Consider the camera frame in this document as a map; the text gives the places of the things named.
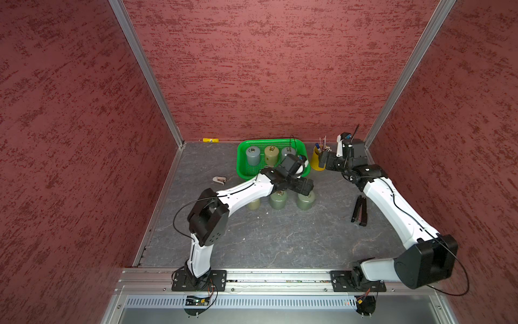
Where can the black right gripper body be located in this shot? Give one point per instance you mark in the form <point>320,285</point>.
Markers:
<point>335,163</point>

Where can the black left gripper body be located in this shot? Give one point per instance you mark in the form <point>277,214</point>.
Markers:
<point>296,183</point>

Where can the green tea canister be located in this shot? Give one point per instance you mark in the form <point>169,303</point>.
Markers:
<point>306,202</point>
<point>278,199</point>

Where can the grey-blue tea canister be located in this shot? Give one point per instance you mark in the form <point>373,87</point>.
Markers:
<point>253,156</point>
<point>288,151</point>

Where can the beige tea canister back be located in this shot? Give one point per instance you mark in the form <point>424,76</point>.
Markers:
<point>271,155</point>

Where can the beige tea canister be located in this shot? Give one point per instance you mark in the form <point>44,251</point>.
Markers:
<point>254,205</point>
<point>271,155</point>

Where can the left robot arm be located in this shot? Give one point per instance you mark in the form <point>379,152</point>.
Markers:
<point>209,216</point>

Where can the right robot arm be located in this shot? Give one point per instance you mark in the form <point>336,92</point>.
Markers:
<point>429,256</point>

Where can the green plastic basket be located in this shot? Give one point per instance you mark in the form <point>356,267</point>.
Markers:
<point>247,171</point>

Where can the yellow metal pencil bucket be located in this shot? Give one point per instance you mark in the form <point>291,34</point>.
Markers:
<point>314,162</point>

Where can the black stapler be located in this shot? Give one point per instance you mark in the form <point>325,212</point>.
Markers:
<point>360,215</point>

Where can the pink stapler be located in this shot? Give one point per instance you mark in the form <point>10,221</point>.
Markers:
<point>219,180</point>

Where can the aluminium corner profile right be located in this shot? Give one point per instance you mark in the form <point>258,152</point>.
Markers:
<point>429,33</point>

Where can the aluminium corner profile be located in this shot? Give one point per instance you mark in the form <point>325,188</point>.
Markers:
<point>429,33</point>
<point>131,36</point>

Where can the aluminium corner profile left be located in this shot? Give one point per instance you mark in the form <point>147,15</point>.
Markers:
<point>131,36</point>

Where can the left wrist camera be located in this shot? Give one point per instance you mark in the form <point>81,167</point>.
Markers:
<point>293,165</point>

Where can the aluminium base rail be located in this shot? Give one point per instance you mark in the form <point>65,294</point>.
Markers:
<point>236,289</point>

